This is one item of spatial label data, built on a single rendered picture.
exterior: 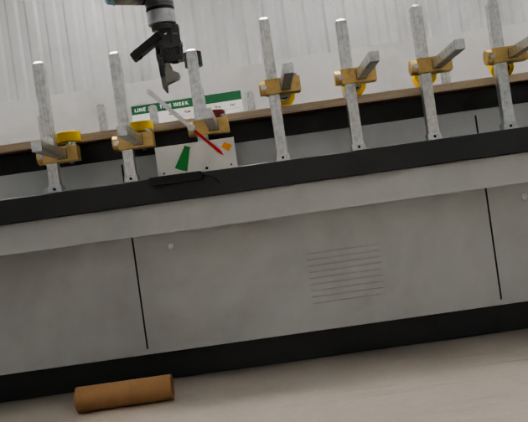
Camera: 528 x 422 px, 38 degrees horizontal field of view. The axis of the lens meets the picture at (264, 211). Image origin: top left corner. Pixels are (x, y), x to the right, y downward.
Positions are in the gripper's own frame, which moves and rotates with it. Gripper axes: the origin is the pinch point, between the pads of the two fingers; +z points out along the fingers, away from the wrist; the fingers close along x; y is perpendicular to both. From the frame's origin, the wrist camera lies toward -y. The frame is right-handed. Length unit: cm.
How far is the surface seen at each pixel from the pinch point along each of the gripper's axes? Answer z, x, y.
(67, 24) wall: -228, 737, -186
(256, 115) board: 9.3, 22.1, 28.2
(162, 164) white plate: 23.2, 5.5, -4.8
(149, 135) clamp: 13.1, 5.4, -7.5
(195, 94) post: 1.8, 6.2, 9.1
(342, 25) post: -14, 6, 60
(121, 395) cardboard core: 93, -7, -26
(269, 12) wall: -203, 717, 69
